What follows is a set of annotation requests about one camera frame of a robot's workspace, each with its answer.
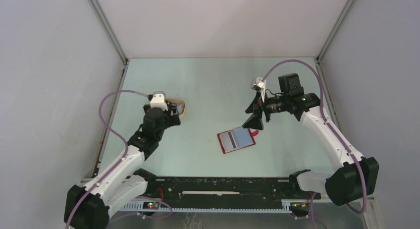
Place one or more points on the beige oval tray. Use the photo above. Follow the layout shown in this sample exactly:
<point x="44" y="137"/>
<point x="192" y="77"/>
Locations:
<point x="177" y="100"/>

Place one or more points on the white grey credit card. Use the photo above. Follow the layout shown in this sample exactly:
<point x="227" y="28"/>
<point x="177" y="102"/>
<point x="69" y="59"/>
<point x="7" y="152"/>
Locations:
<point x="179" y="109"/>

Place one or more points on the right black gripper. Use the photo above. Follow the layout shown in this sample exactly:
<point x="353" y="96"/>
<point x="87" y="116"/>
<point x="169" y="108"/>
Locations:
<point x="257" y="107"/>

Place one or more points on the aluminium frame rail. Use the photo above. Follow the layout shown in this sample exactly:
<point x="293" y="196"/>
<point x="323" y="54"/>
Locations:
<point x="324" y="197"/>

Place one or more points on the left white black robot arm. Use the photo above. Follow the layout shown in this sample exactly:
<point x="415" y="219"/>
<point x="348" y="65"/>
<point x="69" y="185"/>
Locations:
<point x="92" y="205"/>

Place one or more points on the left controller board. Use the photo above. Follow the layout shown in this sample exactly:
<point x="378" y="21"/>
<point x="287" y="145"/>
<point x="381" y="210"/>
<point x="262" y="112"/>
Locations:
<point x="151" y="205"/>

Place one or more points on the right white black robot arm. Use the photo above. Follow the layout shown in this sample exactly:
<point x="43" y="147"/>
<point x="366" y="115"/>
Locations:
<point x="354" y="175"/>

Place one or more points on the controller board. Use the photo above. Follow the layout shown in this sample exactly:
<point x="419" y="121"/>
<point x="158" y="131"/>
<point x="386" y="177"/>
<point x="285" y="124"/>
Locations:
<point x="300" y="206"/>
<point x="151" y="205"/>

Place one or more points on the red leather card holder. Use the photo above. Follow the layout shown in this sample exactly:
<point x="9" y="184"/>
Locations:
<point x="236" y="139"/>

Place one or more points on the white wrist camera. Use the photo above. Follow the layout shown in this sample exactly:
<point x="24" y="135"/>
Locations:
<point x="259" y="85"/>
<point x="158" y="100"/>

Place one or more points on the right controller board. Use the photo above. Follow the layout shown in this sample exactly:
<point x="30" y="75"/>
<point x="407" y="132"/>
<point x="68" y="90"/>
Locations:
<point x="300" y="206"/>

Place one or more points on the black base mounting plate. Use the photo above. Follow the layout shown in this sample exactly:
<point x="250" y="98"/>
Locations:
<point x="225" y="192"/>

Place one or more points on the white cable duct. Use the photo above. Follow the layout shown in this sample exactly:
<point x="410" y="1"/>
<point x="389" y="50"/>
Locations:
<point x="137" y="206"/>

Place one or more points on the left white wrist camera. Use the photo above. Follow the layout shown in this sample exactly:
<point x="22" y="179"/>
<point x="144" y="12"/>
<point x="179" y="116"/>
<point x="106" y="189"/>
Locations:
<point x="158" y="100"/>

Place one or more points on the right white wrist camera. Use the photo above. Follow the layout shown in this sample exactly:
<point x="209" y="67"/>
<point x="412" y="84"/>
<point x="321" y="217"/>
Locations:
<point x="259" y="85"/>

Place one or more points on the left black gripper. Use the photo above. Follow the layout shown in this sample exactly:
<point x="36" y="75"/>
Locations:
<point x="172" y="120"/>

